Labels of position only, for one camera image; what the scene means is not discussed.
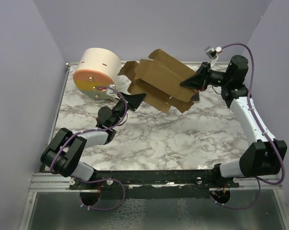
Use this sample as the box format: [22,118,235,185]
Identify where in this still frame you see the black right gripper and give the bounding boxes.
[180,62,231,92]

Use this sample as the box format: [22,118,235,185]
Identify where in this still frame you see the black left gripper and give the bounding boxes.
[111,92,146,127]

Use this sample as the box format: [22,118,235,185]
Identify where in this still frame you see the brown cardboard box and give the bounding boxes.
[119,49,195,114]

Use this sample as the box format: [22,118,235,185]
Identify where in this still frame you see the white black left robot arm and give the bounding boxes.
[40,92,146,189]

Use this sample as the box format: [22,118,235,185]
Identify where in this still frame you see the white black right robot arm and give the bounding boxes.
[180,55,287,187]

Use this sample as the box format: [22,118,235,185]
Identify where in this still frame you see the dark book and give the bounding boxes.
[191,90,200,103]

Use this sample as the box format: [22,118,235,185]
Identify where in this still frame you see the cream cylindrical container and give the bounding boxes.
[73,48,122,100]

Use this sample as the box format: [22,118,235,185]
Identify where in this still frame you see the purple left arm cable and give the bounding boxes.
[49,86,129,211]

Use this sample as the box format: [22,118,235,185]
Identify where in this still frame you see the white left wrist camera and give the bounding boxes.
[99,84,119,99]

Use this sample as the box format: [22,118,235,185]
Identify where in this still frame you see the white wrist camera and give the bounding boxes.
[99,84,119,99]
[205,46,223,69]

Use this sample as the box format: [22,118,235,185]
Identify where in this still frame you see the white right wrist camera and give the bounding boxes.
[205,46,223,69]

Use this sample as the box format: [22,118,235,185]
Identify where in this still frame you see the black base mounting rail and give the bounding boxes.
[68,170,239,200]

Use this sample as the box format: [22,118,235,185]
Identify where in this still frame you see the aluminium frame rail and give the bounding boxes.
[29,173,70,193]

